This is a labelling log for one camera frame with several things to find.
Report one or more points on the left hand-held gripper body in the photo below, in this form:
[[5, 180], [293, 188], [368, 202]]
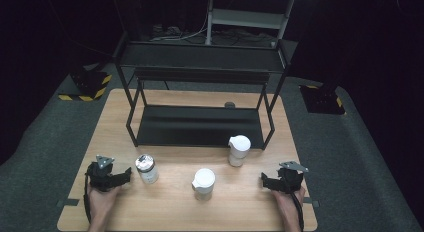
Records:
[[100, 178]]

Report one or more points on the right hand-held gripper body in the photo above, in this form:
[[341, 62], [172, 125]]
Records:
[[289, 180]]

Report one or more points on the glass jar with silver lid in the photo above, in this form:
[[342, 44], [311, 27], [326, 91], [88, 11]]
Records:
[[147, 170]]

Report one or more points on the black metal shelf rack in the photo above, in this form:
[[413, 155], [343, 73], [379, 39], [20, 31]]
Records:
[[200, 125]]

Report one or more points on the person's left hand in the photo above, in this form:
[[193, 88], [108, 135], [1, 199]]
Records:
[[101, 202]]

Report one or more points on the person's right hand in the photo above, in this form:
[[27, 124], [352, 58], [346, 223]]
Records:
[[286, 203]]

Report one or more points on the grey tape strip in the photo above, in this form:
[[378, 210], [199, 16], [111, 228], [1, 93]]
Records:
[[310, 201], [68, 202]]

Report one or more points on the dark round table grommet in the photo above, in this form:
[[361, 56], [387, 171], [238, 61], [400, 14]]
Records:
[[229, 105]]

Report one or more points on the black stand base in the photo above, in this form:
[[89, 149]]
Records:
[[321, 100]]

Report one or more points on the yellow-black striped stand base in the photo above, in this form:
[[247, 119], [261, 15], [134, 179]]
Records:
[[90, 88]]

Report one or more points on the white metal desk frame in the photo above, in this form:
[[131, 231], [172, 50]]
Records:
[[248, 18]]

